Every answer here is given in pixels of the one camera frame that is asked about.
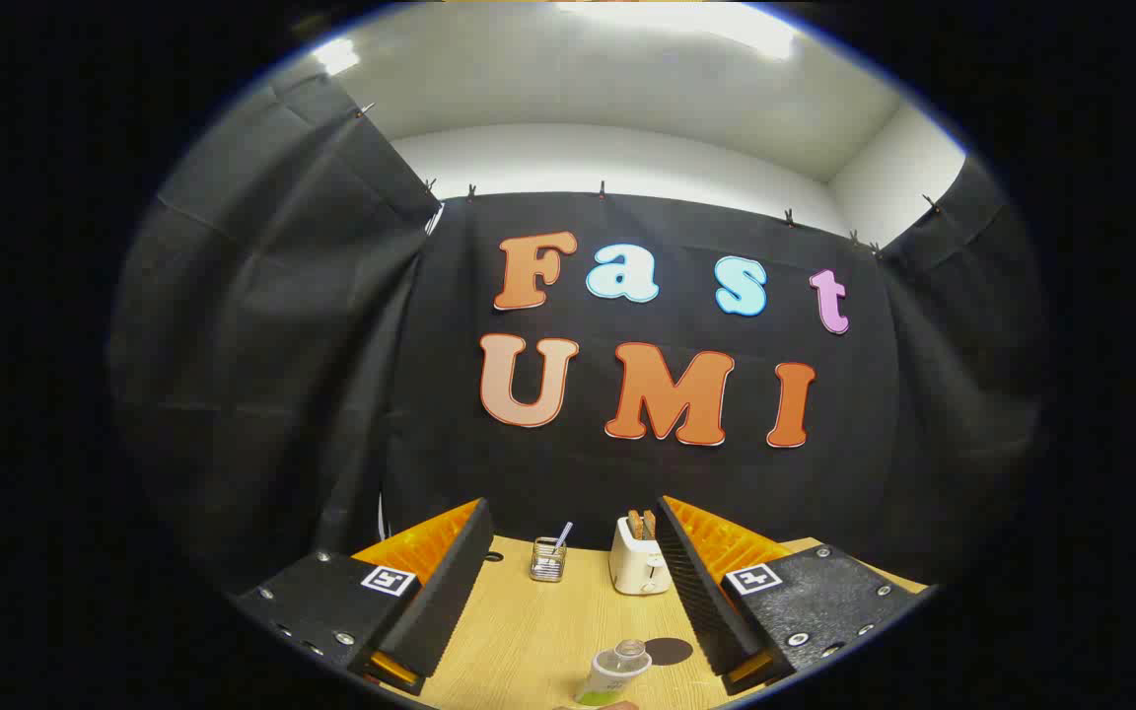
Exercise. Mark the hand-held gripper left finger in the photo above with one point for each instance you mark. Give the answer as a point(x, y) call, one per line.
point(450, 592)

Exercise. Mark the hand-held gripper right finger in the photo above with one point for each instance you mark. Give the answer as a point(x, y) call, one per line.
point(698, 592)

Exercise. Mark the dark brown round coaster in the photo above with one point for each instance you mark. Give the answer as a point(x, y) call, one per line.
point(672, 651)

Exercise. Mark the white green label juice bottle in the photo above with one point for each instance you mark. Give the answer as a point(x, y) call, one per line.
point(615, 673)

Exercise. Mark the cream white toaster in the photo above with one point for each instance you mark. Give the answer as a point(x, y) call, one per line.
point(639, 570)

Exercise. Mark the toast bread slice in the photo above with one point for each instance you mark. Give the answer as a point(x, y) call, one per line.
point(649, 524)
point(634, 526)

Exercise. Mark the wooden table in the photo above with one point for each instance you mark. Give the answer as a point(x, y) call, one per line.
point(529, 631)

